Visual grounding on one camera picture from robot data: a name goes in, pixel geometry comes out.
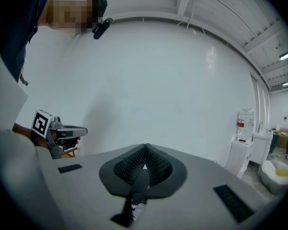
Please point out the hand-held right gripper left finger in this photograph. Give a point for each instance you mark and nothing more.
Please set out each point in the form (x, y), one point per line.
(124, 169)

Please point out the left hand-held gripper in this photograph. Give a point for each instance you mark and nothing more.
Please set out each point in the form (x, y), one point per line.
(44, 126)

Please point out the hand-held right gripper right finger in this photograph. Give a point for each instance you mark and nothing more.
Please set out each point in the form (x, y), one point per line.
(162, 169)

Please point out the black patterned shorts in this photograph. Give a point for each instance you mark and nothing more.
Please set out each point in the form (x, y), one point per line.
(138, 208)

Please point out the person's left forearm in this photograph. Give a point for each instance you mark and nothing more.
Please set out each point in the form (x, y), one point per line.
(22, 129)

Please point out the wooden stool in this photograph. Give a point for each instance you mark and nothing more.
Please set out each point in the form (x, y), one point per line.
(70, 152)

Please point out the white water dispenser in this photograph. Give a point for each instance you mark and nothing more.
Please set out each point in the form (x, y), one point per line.
(240, 158)

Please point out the clear water bottle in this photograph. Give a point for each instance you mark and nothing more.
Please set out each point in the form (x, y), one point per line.
(245, 124)

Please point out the white sink cabinet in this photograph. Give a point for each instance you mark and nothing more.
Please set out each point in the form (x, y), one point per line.
(261, 147)

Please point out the metal faucet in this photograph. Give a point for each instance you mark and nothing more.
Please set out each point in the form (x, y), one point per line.
(260, 126)

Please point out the green board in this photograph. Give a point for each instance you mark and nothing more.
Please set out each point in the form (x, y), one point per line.
(273, 142)

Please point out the person's dark blue shirt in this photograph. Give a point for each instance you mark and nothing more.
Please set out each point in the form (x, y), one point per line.
(19, 30)

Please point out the person's head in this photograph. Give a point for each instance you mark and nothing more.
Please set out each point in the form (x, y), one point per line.
(72, 11)

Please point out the cardboard box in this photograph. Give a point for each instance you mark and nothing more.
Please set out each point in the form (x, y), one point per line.
(283, 138)

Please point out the black head-worn camera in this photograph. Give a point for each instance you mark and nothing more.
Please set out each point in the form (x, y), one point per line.
(102, 28)

